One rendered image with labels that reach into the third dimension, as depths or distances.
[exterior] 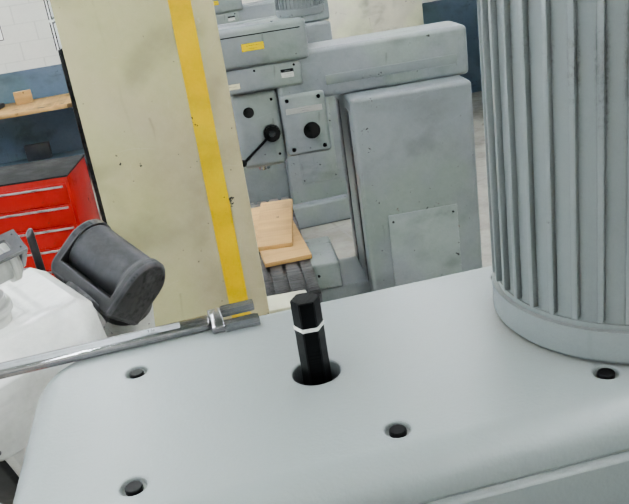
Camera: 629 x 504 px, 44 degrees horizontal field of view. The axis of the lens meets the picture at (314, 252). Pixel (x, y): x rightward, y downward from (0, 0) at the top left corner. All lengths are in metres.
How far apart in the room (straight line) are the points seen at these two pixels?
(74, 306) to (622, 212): 0.84
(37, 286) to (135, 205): 1.11
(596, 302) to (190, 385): 0.30
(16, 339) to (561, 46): 0.86
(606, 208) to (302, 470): 0.25
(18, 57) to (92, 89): 7.44
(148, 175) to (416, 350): 1.76
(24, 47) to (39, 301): 8.51
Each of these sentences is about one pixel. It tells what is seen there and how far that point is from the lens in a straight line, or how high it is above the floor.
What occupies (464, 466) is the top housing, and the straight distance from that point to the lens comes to 0.50.
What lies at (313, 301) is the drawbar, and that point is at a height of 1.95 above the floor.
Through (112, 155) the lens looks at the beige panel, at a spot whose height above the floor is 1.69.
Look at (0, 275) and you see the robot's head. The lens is 1.14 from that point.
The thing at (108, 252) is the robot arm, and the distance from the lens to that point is 1.27.
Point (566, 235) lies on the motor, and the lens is 0.54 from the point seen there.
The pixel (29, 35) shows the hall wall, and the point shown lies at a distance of 9.63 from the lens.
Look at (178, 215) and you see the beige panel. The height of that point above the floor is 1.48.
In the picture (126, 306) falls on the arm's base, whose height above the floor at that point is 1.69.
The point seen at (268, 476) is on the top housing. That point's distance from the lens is 0.49.
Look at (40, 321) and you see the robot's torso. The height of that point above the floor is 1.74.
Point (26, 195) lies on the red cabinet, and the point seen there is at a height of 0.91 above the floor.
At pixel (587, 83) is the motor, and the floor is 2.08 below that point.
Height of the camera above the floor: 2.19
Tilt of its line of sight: 22 degrees down
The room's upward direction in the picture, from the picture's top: 9 degrees counter-clockwise
